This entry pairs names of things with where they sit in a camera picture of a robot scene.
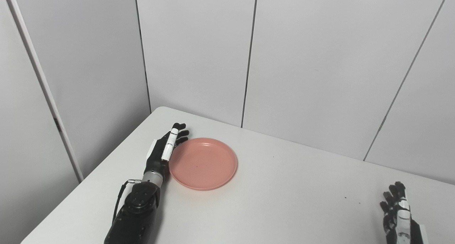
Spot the pink plate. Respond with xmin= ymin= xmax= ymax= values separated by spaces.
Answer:
xmin=168 ymin=137 xmax=238 ymax=191

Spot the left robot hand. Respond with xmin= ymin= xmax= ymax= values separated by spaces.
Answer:
xmin=144 ymin=123 xmax=190 ymax=177

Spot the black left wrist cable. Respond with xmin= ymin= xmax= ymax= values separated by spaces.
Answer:
xmin=112 ymin=179 xmax=143 ymax=223

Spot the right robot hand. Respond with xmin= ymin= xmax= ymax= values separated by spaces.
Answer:
xmin=380 ymin=181 xmax=429 ymax=244

